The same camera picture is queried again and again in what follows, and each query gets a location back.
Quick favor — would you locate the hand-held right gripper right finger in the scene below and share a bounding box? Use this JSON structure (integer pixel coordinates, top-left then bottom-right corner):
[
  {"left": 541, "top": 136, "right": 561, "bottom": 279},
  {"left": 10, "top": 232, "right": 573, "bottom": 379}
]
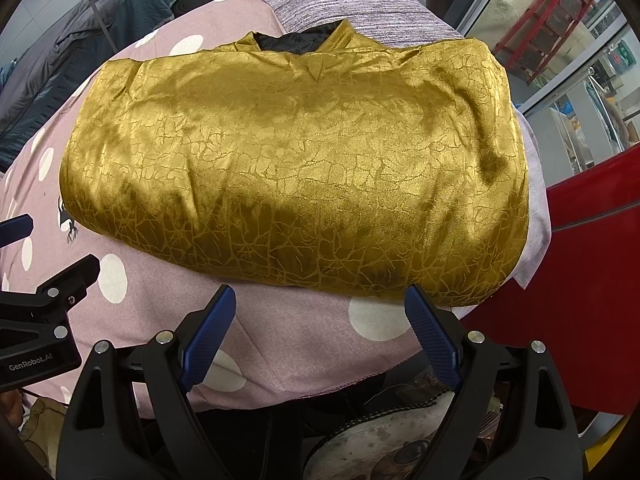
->
[{"left": 404, "top": 284, "right": 585, "bottom": 480}]

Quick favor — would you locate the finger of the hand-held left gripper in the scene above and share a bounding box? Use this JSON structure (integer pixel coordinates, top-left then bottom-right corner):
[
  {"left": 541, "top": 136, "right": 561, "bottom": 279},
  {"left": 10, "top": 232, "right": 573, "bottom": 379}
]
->
[
  {"left": 0, "top": 254, "right": 102, "bottom": 322},
  {"left": 0, "top": 213, "right": 35, "bottom": 250}
]

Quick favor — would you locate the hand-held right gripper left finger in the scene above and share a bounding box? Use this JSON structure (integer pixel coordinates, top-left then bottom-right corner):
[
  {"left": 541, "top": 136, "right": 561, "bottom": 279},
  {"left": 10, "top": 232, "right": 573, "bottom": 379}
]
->
[{"left": 56, "top": 284, "right": 237, "bottom": 480}]

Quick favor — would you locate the gold padded jacket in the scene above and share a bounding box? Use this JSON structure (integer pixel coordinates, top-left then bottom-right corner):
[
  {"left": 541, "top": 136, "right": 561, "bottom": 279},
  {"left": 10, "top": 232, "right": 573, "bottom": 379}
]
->
[{"left": 58, "top": 18, "right": 532, "bottom": 309}]

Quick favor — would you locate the pink polka dot bedsheet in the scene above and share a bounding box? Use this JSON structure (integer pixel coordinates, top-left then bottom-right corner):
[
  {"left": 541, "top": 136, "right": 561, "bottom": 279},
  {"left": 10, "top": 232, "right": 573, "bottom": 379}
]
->
[{"left": 0, "top": 0, "right": 552, "bottom": 418}]

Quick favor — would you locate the printed dark garment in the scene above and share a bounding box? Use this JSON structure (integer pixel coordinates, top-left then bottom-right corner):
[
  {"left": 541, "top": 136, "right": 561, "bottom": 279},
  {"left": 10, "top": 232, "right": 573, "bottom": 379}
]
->
[{"left": 299, "top": 374, "right": 502, "bottom": 480}]

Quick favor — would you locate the red glossy panel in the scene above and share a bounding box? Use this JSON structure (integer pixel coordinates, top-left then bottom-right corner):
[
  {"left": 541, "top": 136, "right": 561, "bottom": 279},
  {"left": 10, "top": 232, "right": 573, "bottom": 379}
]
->
[{"left": 449, "top": 144, "right": 640, "bottom": 433}]

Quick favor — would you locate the red metal rack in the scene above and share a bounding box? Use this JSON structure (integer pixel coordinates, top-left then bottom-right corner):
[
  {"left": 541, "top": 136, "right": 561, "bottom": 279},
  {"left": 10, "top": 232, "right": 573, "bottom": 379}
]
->
[{"left": 491, "top": 0, "right": 610, "bottom": 85}]

